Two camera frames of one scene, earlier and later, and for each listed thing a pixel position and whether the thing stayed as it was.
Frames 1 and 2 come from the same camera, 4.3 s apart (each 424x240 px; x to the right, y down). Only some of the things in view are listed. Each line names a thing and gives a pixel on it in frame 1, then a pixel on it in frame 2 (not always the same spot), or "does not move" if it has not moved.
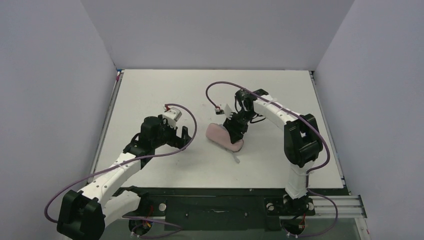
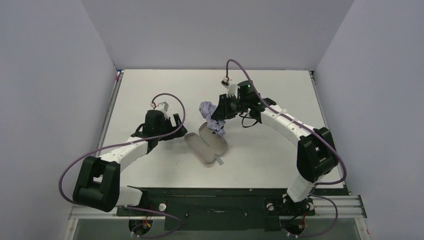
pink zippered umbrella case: [217, 133] → [208, 145]
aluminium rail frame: [343, 207] does not move
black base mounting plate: [219, 208] does not move
